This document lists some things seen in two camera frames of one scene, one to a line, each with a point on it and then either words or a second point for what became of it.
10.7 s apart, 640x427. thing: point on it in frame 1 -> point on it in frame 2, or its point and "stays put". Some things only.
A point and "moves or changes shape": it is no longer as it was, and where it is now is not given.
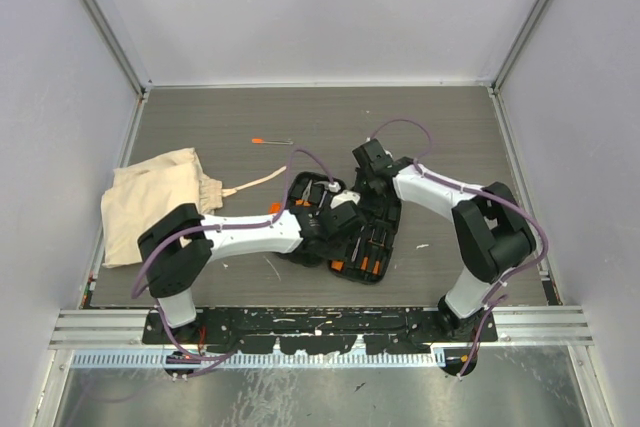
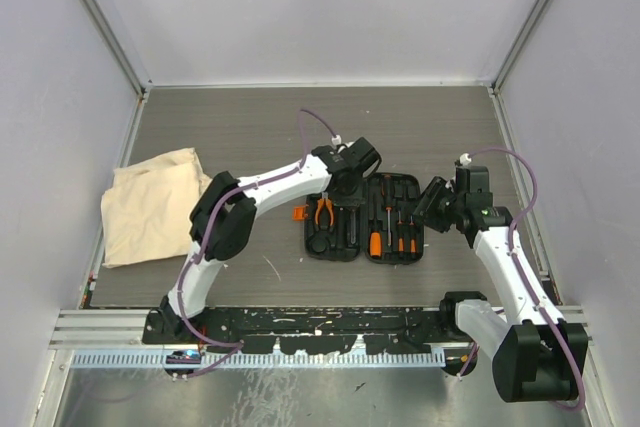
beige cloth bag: x=144 y=191 stays put
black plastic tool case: x=371 y=254 moves or changes shape
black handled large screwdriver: x=355 y=250 moves or changes shape
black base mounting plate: x=321 y=326 stays put
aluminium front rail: x=87 y=328 stays put
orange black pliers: x=304 y=200 moves or changes shape
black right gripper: x=366 y=206 -> x=425 y=209
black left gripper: x=336 y=253 -> x=352 y=199
